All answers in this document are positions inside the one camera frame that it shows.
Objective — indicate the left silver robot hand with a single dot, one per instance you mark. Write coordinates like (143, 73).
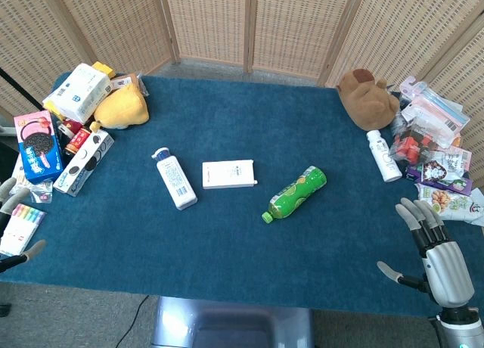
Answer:
(15, 227)

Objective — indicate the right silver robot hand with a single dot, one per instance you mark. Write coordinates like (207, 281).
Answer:
(446, 268)

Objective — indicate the white lotion bottle blue cap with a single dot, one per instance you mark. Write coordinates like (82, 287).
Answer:
(176, 179)

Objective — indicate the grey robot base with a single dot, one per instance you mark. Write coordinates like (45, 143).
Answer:
(232, 323)

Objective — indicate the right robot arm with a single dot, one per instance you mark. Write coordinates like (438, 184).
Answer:
(462, 327)

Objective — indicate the white slim bottle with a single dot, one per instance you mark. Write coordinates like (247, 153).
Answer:
(383, 156)

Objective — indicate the green plastic drink bottle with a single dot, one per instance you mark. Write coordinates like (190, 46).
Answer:
(295, 195)

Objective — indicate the pastel highlighter pen pack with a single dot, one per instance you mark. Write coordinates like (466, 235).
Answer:
(20, 228)

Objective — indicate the small clear sachet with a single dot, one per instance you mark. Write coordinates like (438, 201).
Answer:
(41, 191)

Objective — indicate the green white nut bag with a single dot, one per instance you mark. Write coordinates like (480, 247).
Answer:
(450, 204)

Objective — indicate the pink blue Oreo box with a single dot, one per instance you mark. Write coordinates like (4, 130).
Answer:
(37, 147)

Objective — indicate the purple snack box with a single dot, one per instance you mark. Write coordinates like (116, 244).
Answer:
(440, 178)

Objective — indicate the white Oreo box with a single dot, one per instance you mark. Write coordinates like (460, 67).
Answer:
(84, 164)

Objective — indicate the red small can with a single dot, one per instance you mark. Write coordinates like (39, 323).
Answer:
(77, 140)

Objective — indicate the white printed snack bag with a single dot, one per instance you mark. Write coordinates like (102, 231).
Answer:
(452, 160)

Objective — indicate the red snack pack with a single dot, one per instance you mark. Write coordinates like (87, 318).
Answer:
(413, 143)

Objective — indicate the white tissue pack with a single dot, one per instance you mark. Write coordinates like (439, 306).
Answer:
(77, 92)

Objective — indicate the yellow plush toy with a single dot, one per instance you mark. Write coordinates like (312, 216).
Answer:
(123, 106)

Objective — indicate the pink toothbrush pack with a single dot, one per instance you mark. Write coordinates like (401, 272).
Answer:
(435, 106)

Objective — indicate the yellow small box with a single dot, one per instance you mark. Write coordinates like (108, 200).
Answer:
(103, 69)

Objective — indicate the brown cardboard packet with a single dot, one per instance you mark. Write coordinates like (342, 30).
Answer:
(126, 81)

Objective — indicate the brown plush toy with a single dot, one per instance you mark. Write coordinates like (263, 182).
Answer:
(366, 99)

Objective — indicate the blue table cloth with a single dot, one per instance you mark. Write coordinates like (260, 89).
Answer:
(234, 227)

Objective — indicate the white flat carton box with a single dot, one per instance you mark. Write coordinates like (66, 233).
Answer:
(228, 174)

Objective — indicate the wicker folding screen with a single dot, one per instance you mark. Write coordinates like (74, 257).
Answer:
(242, 26)

